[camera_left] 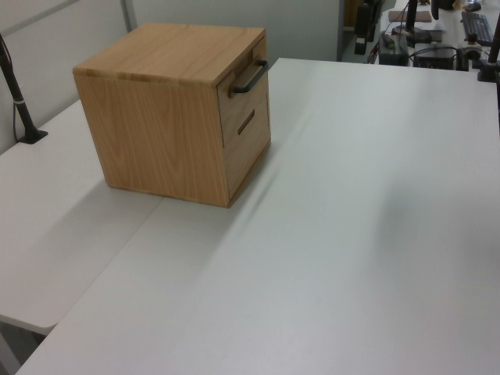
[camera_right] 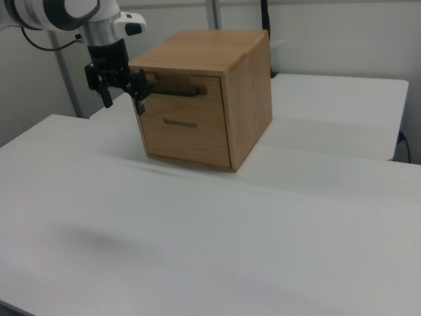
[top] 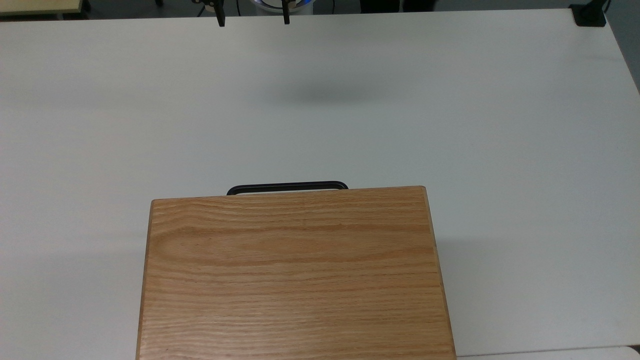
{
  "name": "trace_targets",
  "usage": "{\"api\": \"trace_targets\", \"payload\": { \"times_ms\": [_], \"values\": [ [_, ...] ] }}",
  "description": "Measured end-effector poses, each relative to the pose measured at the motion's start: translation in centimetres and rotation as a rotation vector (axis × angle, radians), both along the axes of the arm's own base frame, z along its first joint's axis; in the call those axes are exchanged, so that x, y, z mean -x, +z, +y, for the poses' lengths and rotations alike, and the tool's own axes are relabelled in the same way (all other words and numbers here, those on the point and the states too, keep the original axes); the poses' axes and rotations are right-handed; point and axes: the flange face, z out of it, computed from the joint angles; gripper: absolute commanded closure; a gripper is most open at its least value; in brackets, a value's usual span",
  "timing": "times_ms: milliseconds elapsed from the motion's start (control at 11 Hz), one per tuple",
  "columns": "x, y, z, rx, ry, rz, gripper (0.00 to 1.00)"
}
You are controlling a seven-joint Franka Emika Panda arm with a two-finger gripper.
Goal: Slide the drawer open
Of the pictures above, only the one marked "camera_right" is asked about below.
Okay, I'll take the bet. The grey metal partition post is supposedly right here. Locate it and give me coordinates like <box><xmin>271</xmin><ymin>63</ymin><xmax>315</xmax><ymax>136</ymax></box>
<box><xmin>48</xmin><ymin>30</ymin><xmax>84</xmax><ymax>119</ymax></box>
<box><xmin>205</xmin><ymin>0</ymin><xmax>220</xmax><ymax>31</ymax></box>

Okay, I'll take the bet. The wooden drawer with slot handle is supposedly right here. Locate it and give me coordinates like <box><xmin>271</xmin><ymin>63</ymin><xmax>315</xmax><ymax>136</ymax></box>
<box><xmin>139</xmin><ymin>111</ymin><xmax>233</xmax><ymax>169</ymax></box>

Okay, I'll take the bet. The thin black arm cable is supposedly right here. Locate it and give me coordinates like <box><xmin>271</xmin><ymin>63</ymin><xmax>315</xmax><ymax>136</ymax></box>
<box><xmin>20</xmin><ymin>26</ymin><xmax>84</xmax><ymax>52</ymax></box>

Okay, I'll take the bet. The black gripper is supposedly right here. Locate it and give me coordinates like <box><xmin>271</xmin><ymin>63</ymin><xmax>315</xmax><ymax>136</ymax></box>
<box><xmin>84</xmin><ymin>38</ymin><xmax>151</xmax><ymax>116</ymax></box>

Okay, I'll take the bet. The wooden drawer with bar handle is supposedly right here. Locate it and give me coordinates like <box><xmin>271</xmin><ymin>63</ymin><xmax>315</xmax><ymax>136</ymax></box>
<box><xmin>130</xmin><ymin>70</ymin><xmax>228</xmax><ymax>117</ymax></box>

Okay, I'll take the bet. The black camera stand pole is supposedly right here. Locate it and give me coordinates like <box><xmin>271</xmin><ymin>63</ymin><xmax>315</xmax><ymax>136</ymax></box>
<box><xmin>260</xmin><ymin>0</ymin><xmax>278</xmax><ymax>79</ymax></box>

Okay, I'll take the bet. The wooden drawer cabinet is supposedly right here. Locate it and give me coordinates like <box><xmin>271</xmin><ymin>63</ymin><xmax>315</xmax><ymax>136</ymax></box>
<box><xmin>128</xmin><ymin>28</ymin><xmax>274</xmax><ymax>174</ymax></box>

